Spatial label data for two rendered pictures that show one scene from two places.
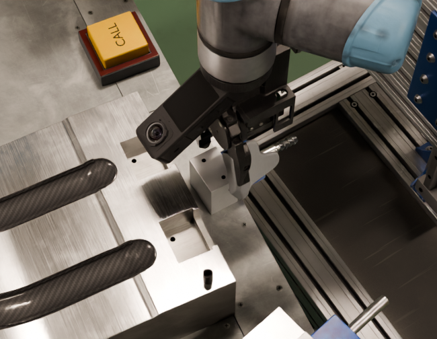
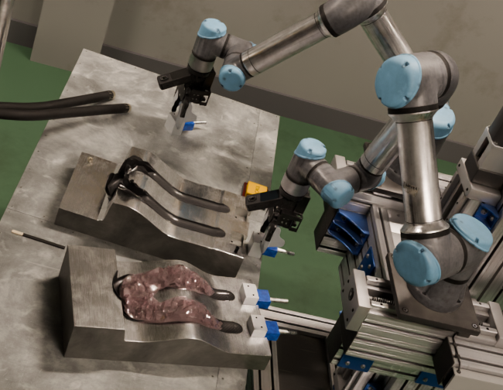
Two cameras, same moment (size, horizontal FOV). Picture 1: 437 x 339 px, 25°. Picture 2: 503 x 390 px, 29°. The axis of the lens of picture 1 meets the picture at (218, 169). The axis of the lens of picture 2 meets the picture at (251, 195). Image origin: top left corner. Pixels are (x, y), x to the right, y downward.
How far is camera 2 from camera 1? 1.75 m
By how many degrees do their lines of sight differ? 26
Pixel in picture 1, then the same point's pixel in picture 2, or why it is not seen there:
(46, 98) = not seen: hidden behind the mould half
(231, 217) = (254, 260)
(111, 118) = (238, 200)
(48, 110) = not seen: hidden behind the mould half
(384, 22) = (338, 186)
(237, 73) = (289, 188)
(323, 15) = (323, 175)
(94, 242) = (207, 221)
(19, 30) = (224, 170)
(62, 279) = (190, 223)
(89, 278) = (199, 228)
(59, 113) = not seen: hidden behind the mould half
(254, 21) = (303, 168)
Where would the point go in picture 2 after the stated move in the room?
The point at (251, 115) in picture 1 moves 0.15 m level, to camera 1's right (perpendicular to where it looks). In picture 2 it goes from (285, 213) to (331, 243)
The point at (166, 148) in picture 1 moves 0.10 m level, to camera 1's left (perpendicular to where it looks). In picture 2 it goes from (252, 203) to (222, 183)
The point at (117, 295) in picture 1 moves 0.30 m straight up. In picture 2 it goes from (204, 237) to (241, 150)
